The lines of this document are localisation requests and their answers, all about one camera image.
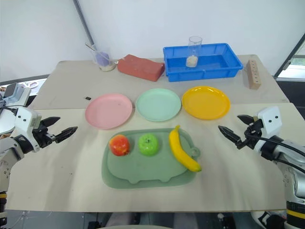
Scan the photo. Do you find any metal stirring rod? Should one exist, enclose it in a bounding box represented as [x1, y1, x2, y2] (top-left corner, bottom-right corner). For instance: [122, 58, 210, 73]
[85, 42, 119, 64]

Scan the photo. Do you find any clear beaker with purple scoop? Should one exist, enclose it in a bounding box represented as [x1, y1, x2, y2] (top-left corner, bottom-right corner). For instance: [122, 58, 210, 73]
[91, 43, 116, 72]

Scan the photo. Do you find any wooden block with holes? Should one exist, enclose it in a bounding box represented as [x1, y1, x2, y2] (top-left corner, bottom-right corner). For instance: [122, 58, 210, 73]
[243, 59, 262, 90]

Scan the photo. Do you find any green plastic tray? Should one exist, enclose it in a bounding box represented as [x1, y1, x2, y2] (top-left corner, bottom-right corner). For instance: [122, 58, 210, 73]
[102, 127, 201, 189]

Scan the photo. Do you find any red apple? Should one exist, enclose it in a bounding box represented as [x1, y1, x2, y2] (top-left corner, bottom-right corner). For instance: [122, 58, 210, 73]
[109, 134, 131, 157]

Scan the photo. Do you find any blue plastic bin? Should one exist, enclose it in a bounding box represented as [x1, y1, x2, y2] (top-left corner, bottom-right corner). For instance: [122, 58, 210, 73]
[163, 42, 244, 83]

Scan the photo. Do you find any green apple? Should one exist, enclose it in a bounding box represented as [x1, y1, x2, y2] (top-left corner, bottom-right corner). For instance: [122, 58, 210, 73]
[138, 133, 159, 157]

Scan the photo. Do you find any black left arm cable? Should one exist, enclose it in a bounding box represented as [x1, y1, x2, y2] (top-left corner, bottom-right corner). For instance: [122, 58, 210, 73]
[0, 106, 19, 115]

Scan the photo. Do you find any grey white device box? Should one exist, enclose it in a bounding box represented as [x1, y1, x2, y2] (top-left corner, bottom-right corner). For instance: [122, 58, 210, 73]
[2, 83, 32, 105]

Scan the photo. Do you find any red brick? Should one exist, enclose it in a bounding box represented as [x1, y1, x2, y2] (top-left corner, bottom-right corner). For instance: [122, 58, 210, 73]
[117, 54, 165, 82]

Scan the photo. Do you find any mint green plastic plate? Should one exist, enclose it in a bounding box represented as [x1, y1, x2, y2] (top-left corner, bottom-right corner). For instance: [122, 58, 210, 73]
[135, 88, 182, 122]

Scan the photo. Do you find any yellow banana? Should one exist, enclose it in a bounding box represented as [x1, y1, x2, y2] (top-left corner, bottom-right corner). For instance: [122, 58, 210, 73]
[169, 125, 203, 172]

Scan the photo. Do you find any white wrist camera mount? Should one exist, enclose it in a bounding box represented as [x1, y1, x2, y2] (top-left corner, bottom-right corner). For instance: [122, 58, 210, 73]
[14, 106, 42, 153]
[257, 106, 283, 141]

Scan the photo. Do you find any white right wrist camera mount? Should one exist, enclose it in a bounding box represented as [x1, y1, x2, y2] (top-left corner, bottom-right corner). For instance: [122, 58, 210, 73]
[257, 106, 283, 141]

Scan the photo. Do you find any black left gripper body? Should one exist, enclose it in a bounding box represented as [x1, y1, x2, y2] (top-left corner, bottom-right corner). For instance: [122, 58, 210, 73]
[32, 121, 58, 148]

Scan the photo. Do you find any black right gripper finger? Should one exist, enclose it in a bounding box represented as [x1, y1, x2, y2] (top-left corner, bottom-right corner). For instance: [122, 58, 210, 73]
[237, 114, 255, 125]
[218, 125, 242, 144]

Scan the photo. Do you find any yellow plastic plate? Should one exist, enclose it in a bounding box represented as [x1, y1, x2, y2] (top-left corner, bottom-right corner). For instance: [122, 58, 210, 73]
[182, 85, 231, 120]

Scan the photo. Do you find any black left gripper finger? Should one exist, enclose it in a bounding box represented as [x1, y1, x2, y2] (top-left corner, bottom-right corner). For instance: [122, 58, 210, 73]
[53, 126, 78, 144]
[41, 116, 61, 129]

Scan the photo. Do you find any grey metal pole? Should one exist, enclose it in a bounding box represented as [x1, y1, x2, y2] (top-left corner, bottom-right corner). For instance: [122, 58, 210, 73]
[72, 0, 97, 52]

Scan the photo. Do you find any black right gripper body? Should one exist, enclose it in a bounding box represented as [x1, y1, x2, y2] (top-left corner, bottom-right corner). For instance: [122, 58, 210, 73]
[235, 118, 264, 150]

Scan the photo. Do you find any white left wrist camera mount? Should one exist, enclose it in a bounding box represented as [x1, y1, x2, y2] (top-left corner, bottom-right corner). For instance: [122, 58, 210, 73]
[14, 106, 42, 153]

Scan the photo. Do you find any pink plastic plate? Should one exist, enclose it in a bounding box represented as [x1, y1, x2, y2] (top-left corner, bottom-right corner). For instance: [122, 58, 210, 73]
[85, 93, 133, 130]

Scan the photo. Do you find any tall clear glass with grains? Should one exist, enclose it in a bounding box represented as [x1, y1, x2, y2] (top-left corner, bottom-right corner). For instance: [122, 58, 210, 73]
[185, 36, 203, 68]

